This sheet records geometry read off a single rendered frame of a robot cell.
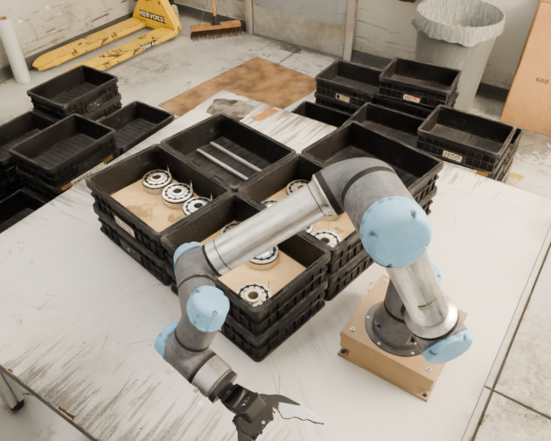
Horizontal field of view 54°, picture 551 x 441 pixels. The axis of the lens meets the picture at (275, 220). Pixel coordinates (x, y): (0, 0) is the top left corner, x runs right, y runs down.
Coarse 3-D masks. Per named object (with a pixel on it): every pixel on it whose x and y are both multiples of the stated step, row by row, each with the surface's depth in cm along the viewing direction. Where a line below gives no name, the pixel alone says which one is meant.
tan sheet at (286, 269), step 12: (204, 240) 166; (276, 264) 158; (288, 264) 158; (300, 264) 158; (228, 276) 154; (240, 276) 154; (252, 276) 154; (264, 276) 154; (276, 276) 154; (288, 276) 154; (276, 288) 151
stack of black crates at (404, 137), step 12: (360, 108) 295; (372, 108) 300; (384, 108) 295; (348, 120) 286; (360, 120) 300; (372, 120) 304; (384, 120) 299; (396, 120) 295; (408, 120) 291; (420, 120) 287; (384, 132) 296; (396, 132) 296; (408, 132) 295; (408, 144) 287
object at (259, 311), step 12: (216, 204) 164; (252, 204) 164; (192, 216) 159; (180, 228) 156; (312, 240) 151; (324, 252) 148; (312, 264) 144; (324, 264) 147; (300, 276) 141; (228, 288) 138; (288, 288) 138; (240, 300) 135; (276, 300) 136; (252, 312) 133; (264, 312) 134
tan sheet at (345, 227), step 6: (276, 192) 184; (282, 192) 184; (270, 198) 181; (276, 198) 181; (282, 198) 181; (342, 216) 174; (348, 216) 174; (318, 222) 172; (324, 222) 172; (330, 222) 172; (336, 222) 172; (342, 222) 172; (348, 222) 172; (318, 228) 170; (324, 228) 170; (330, 228) 170; (336, 228) 170; (342, 228) 170; (348, 228) 170; (354, 228) 170; (342, 234) 168; (348, 234) 168
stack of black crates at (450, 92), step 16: (400, 64) 318; (416, 64) 313; (432, 64) 309; (384, 80) 298; (400, 80) 294; (416, 80) 316; (432, 80) 314; (448, 80) 310; (384, 96) 305; (400, 96) 300; (416, 96) 295; (432, 96) 291; (448, 96) 291; (416, 112) 300
